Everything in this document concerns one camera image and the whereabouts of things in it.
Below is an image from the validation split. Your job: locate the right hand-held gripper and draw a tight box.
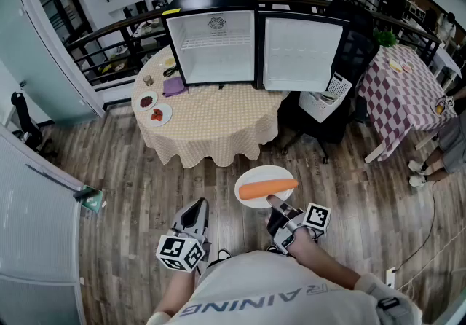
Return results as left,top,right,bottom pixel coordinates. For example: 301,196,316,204
267,195,332,257

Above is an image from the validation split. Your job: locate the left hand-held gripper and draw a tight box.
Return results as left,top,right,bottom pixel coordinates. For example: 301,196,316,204
156,197,212,273

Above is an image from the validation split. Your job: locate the orange carrot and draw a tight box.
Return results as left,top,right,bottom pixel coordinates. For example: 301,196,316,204
238,179,299,201

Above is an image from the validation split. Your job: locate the white carrot plate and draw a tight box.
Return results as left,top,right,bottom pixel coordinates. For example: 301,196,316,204
234,165,294,210

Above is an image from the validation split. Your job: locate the person's left forearm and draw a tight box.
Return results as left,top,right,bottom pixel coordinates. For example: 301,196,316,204
156,270,200,317

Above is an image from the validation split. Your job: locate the person's right forearm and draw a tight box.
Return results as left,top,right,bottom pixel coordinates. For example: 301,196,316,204
291,224,361,290

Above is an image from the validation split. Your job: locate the person's white shirt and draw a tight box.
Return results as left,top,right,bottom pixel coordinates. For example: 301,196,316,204
147,250,423,325

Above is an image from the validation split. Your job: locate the round table with yellow tablecloth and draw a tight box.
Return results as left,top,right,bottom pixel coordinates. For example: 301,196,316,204
131,44,288,168

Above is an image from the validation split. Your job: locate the green dustpan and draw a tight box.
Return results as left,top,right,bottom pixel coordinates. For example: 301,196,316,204
25,162,105,214

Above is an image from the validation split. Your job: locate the white plate with strawberries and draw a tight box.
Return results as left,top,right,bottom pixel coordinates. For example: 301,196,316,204
149,103,173,128

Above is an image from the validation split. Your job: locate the white plastic basket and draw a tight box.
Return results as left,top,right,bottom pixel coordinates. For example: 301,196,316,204
298,72,353,123

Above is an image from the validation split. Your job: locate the white plate with red beans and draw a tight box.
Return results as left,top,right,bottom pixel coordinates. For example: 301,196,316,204
137,91,159,112

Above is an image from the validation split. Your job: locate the purple cloth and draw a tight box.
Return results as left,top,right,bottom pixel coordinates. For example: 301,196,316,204
162,77,189,98

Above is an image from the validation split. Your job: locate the table with purple checked cloth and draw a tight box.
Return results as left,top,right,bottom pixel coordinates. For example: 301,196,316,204
358,44,458,163

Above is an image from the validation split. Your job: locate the black mesh office chair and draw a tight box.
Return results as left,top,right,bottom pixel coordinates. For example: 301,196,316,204
280,0,379,164

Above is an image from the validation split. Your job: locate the black railing with wooden top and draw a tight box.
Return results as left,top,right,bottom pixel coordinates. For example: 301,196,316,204
65,0,443,86

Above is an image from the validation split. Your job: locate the black swivel chair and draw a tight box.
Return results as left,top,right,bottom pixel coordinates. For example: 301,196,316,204
10,91,55,157

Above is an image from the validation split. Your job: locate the green potted plant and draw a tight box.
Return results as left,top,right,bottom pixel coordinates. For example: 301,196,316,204
373,28,398,48

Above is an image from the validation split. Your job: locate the frosted glass door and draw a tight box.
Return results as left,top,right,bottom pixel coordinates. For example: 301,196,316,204
0,0,106,124

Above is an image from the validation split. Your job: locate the black shoulder strap buckle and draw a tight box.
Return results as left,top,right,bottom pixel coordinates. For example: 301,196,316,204
376,296,401,312

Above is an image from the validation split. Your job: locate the black floor cable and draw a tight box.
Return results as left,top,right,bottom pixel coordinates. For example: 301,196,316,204
391,181,438,273

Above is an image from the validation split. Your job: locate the white wire oven rack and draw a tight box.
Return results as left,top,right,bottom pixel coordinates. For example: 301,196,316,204
180,36,252,50

